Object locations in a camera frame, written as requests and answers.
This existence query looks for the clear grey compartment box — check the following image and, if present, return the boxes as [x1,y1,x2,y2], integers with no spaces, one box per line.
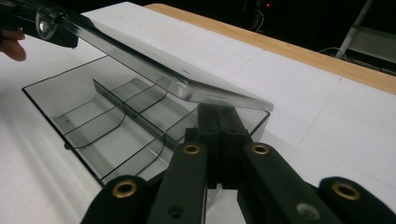
[21,0,275,188]

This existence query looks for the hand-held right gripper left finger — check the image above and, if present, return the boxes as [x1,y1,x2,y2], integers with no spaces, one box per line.
[185,104,222,189]

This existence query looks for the white cable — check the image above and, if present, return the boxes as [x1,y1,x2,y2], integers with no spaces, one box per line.
[317,46,348,60]

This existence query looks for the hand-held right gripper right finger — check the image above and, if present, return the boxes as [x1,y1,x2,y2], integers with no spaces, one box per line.
[221,105,253,190]

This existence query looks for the white-framed desk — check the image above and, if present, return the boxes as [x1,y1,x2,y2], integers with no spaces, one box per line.
[335,0,396,76]

